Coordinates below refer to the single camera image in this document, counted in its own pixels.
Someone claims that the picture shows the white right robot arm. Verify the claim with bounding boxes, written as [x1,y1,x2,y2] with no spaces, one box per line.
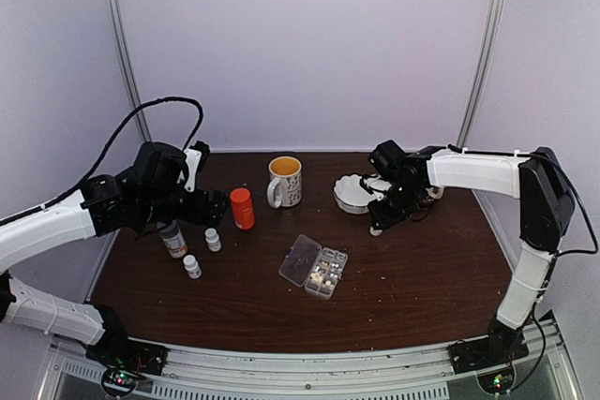
[367,140,576,364]

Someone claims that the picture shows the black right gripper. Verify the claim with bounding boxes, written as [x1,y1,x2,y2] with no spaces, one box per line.
[368,180,423,230]

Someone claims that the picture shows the clear plastic pill organizer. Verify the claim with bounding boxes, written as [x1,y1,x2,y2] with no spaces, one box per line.
[278,234,349,300]

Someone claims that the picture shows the small white pill bottle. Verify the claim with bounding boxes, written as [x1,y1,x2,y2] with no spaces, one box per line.
[183,255,202,279]

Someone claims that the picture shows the white pills in organizer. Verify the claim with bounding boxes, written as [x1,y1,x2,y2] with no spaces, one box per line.
[308,272,338,289]

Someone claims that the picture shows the yellow-lined patterned mug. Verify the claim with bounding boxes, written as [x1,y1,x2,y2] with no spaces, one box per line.
[266,156,302,209]

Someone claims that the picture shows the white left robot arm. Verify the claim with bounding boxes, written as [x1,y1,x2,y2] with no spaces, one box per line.
[1,141,228,366]

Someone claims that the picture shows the aluminium frame post right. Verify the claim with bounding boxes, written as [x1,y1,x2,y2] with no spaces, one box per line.
[456,0,505,148]

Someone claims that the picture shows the grey-capped orange label bottle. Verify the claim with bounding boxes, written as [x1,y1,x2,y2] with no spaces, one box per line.
[157,221,188,259]

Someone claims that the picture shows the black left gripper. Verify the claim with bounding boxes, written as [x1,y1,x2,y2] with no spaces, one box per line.
[138,185,230,228]

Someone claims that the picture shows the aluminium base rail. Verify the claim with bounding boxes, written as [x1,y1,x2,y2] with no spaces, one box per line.
[37,316,573,400]

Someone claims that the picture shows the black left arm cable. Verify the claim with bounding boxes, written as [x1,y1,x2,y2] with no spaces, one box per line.
[0,96,205,228]

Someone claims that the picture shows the aluminium frame post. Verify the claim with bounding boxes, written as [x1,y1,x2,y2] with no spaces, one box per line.
[456,0,505,148]
[97,0,158,162]

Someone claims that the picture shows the white scalloped dish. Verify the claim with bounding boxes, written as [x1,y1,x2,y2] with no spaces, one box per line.
[333,173,389,215]

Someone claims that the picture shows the orange pill bottle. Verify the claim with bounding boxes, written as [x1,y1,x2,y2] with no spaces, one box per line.
[230,187,255,230]

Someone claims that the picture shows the aluminium frame post left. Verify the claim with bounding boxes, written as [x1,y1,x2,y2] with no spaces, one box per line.
[97,0,158,162]

